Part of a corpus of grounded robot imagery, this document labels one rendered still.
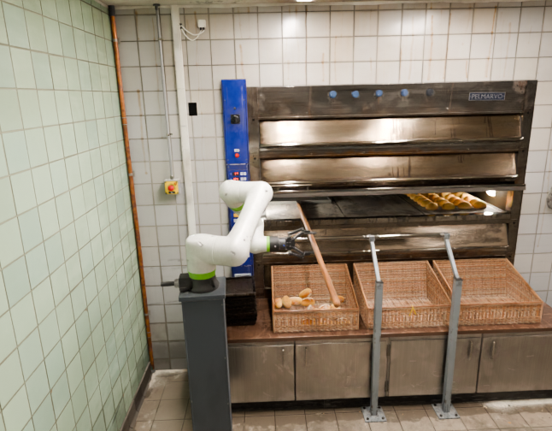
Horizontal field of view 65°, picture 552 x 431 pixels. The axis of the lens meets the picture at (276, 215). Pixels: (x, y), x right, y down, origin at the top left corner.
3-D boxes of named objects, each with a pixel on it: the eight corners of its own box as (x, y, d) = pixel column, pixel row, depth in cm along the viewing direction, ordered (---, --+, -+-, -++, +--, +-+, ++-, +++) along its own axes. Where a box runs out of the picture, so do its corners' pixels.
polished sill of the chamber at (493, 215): (261, 224, 317) (261, 219, 316) (505, 216, 321) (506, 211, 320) (261, 227, 311) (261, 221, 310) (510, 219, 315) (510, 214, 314)
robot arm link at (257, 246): (246, 256, 260) (245, 250, 250) (246, 237, 265) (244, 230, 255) (269, 256, 260) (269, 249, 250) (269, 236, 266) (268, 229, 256)
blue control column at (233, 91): (245, 272, 524) (237, 85, 467) (259, 271, 524) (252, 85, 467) (237, 369, 338) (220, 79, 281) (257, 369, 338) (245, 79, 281)
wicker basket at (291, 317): (271, 299, 324) (270, 264, 317) (346, 297, 326) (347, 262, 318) (272, 333, 278) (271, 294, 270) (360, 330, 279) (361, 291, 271)
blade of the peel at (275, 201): (331, 203, 358) (331, 199, 357) (264, 205, 356) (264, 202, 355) (324, 193, 392) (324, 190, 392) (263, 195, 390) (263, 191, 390)
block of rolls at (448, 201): (402, 193, 385) (402, 187, 384) (455, 191, 386) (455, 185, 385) (426, 210, 327) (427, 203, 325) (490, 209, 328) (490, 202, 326)
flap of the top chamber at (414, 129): (260, 147, 295) (259, 119, 297) (519, 140, 300) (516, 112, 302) (260, 146, 291) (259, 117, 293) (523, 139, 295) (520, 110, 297)
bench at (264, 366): (213, 368, 340) (208, 300, 325) (517, 356, 346) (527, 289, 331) (203, 419, 286) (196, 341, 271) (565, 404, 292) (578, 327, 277)
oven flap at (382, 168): (261, 185, 302) (260, 157, 304) (515, 178, 307) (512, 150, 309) (261, 184, 298) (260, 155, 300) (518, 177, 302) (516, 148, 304)
